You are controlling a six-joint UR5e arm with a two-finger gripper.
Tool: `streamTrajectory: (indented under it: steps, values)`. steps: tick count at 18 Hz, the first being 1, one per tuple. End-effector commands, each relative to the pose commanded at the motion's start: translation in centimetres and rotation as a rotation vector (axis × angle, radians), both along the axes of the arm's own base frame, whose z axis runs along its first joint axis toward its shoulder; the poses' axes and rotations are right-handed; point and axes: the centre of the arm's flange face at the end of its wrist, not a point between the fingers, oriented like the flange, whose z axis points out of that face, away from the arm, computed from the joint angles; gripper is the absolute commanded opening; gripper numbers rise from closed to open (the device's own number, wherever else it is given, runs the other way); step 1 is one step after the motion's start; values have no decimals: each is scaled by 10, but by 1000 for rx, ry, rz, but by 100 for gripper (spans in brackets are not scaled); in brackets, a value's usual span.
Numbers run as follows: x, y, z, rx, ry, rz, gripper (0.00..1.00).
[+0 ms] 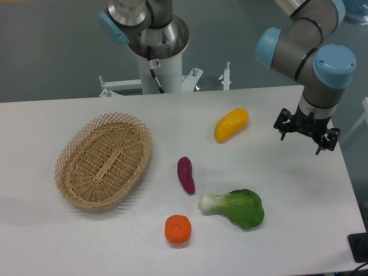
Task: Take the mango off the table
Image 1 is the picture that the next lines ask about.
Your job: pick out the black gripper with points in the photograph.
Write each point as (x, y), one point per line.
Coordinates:
(308, 125)

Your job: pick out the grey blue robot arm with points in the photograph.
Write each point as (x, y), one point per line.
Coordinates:
(324, 70)

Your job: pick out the yellow mango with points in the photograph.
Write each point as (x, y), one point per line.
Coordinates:
(232, 123)

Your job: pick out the green bok choy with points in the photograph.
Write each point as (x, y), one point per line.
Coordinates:
(242, 207)

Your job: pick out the black device at table edge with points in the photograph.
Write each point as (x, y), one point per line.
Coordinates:
(358, 246)

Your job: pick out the purple sweet potato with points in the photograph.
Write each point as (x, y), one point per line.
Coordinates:
(184, 171)

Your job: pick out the blue object top right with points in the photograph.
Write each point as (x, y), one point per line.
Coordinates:
(356, 11)

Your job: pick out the orange tangerine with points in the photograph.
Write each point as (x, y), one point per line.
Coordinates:
(177, 229)

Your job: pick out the woven wicker basket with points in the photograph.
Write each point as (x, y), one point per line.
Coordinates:
(103, 161)

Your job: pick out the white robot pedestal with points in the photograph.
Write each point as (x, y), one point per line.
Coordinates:
(159, 57)

